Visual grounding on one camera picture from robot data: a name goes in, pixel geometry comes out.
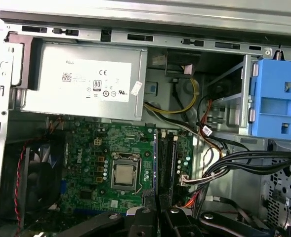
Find white wire connector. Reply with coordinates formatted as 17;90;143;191
180;173;192;186

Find black housing with pink tape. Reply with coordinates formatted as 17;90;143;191
164;48;202;78

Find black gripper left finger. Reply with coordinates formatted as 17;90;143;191
56;189;159;237

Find grey power supply unit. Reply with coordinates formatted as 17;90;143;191
8;40;148;121

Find red black twisted wire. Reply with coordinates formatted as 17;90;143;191
13;116;65;237

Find black case fan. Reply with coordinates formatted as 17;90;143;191
1;138;67;219

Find metal CPU socket cover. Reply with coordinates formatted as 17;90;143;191
110;152;143;193

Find black cable with white tag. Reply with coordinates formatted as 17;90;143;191
198;95;251;152

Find blue disk carrier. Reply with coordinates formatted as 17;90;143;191
249;59;291;141

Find blue expansion slot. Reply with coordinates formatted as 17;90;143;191
72;208;128;217

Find silver CPU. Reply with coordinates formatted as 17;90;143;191
114;164;136;185

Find orange red wire bundle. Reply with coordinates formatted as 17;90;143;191
198;95;225;159
183;186;207;210

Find black RAM slot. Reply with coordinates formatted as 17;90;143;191
158;133;165;196
165;133;172;196

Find thin wire locking lever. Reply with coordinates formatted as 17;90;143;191
134;157;144;196

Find green RAM stick blue label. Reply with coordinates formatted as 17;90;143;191
153;127;159;198
170;134;178;198

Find black PC case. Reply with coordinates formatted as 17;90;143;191
0;9;291;237

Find thick black cable bundle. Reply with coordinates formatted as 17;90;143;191
202;149;291;185

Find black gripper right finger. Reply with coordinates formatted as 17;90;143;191
159;194;278;237

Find green Dell motherboard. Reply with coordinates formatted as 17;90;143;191
58;120;194;223

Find yellow wire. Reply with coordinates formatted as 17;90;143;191
144;78;200;116

